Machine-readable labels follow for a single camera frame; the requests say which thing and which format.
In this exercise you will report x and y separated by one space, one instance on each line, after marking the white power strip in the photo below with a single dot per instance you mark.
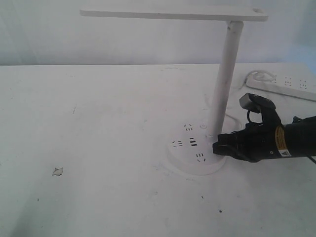
298 86

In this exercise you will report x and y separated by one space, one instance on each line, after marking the white desk lamp with sockets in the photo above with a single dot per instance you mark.
190 147

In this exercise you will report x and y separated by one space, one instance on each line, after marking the white plug in strip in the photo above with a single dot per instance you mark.
263 76

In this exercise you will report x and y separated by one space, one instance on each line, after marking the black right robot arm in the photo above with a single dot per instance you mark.
300 138

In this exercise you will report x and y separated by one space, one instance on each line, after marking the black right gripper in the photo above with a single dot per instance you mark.
258 141

